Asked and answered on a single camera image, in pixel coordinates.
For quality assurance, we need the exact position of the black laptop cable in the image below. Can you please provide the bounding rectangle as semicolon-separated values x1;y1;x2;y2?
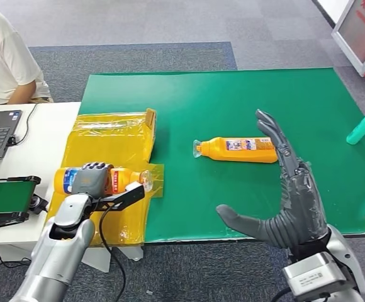
8;103;39;147

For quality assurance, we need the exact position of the yellow plastic wrapped box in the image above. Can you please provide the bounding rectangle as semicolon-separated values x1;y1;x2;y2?
45;108;165;247

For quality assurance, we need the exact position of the red and white sign cabinet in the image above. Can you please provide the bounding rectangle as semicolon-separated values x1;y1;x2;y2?
331;0;365;78

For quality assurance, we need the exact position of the green table mat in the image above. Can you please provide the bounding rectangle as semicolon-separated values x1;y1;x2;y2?
79;67;365;244

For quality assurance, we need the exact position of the white table base plate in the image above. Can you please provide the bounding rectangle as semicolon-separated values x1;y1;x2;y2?
82;245;111;274

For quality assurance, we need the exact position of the person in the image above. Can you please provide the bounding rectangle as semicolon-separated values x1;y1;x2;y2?
0;2;54;106

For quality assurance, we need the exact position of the teal plastic bottle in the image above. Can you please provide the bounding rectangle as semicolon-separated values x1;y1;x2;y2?
346;104;365;146

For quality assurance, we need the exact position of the black left wrist camera cable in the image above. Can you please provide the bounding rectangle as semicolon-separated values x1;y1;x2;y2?
98;206;127;302

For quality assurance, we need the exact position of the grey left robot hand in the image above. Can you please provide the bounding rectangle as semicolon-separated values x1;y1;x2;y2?
71;161;115;199

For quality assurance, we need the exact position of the small green belt conveyor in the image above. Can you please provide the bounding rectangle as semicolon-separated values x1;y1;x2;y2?
0;176;49;228

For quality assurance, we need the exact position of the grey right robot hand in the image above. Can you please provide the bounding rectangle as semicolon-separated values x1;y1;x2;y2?
216;109;330;251

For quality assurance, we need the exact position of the orange detergent bottle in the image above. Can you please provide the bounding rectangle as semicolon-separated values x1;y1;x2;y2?
193;137;279;164
54;165;153;197

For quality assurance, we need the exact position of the white table foot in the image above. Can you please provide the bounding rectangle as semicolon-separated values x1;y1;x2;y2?
118;245;144;262

